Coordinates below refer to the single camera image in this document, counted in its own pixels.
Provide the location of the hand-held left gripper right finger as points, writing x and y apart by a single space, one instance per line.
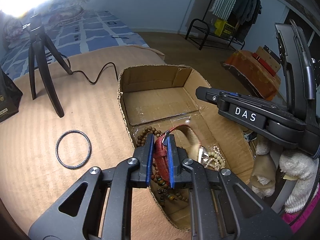
171 160

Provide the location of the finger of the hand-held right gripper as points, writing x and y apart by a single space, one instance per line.
207 94
235 94

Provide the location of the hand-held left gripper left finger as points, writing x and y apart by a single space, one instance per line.
149 160

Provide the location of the cardboard box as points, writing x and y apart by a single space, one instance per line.
155 100

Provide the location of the person's right hand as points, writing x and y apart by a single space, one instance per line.
297 177

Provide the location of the orange covered bench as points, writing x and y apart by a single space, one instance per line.
247 70

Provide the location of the dark red box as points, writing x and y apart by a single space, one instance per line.
263 61

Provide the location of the wooden board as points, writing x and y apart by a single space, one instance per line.
271 57

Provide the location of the yellow crate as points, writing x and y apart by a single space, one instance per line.
225 28

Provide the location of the black clothes rack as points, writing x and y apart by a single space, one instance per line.
207 7

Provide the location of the dark hanging clothes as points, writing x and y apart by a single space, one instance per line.
247 7

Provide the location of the black bangle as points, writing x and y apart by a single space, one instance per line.
57 149

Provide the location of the striped towel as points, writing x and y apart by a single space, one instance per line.
226 0

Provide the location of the blue checkered bed sheet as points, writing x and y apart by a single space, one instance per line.
100 32

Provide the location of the black tripod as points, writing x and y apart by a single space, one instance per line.
33 62

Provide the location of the black printed snack bag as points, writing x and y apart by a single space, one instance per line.
7 97

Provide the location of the folded floral quilt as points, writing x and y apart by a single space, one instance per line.
62 15

